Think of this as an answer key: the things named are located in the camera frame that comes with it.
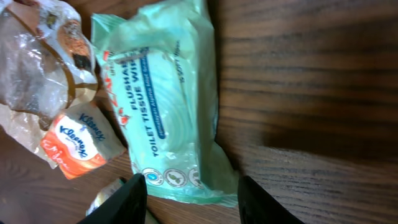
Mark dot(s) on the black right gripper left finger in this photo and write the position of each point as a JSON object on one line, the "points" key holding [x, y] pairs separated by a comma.
{"points": [[127, 205]]}

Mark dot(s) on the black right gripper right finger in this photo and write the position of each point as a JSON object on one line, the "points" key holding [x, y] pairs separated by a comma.
{"points": [[256, 206]]}

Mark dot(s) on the green Kleenex tissue pack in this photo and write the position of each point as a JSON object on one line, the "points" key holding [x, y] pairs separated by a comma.
{"points": [[105, 194]]}

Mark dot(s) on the orange Kleenex tissue pack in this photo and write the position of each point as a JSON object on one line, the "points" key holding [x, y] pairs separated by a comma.
{"points": [[80, 140]]}

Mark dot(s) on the teal wet wipes pack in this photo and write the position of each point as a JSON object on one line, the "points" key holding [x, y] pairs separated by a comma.
{"points": [[159, 71]]}

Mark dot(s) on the dried mushroom pouch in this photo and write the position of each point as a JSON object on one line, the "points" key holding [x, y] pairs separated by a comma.
{"points": [[47, 65]]}

